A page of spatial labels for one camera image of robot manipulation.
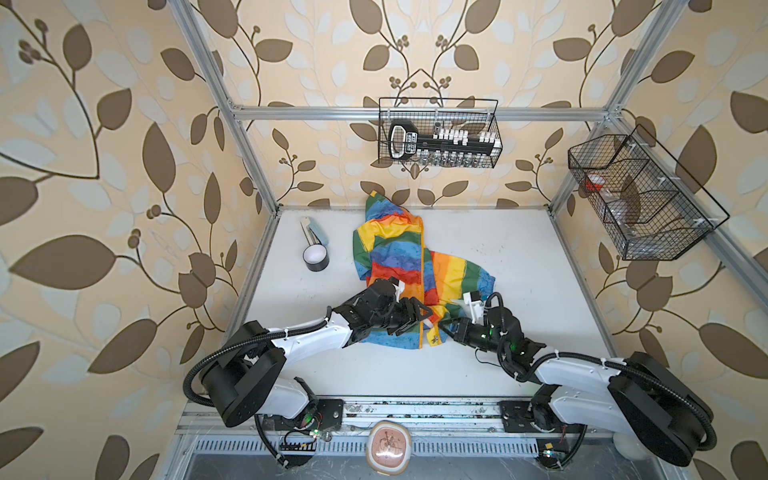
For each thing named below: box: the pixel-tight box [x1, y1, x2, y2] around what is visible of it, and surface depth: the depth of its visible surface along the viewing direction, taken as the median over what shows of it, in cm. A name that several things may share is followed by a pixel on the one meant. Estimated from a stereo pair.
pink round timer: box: [366, 420, 413, 476], surface depth 69 cm
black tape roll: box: [302, 244, 330, 272], surface depth 107 cm
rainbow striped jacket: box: [353, 191, 496, 349], surface depth 104 cm
